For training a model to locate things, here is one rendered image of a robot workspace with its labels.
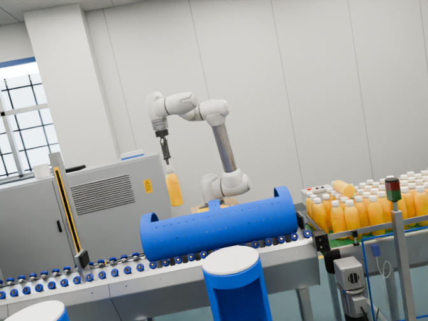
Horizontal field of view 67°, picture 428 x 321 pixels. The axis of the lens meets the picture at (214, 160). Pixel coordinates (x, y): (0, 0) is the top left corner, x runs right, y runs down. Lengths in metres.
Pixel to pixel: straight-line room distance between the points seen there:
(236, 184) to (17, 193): 2.26
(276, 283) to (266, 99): 3.31
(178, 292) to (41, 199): 2.10
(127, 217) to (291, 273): 2.04
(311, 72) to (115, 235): 3.52
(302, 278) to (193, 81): 3.34
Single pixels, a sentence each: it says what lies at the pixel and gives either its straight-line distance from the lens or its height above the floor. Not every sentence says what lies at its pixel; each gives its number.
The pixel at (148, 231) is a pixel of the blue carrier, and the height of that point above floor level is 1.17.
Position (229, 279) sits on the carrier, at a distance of 1.54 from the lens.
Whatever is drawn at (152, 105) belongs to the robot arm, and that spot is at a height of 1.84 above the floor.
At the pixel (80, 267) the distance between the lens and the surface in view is 2.17.
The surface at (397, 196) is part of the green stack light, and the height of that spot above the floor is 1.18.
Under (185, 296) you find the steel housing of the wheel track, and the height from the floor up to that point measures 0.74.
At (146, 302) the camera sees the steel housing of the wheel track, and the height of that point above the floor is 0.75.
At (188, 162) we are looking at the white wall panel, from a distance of 4.72.
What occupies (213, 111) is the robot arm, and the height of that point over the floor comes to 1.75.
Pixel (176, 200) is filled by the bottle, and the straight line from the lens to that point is 1.88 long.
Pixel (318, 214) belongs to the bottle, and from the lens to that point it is 2.04.
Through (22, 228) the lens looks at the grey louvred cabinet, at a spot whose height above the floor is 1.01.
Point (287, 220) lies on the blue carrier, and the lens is 1.87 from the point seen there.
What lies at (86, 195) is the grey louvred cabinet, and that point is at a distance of 3.58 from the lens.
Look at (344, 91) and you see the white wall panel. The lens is 5.40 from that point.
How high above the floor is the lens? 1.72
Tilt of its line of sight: 8 degrees down
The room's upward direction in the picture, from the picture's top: 12 degrees counter-clockwise
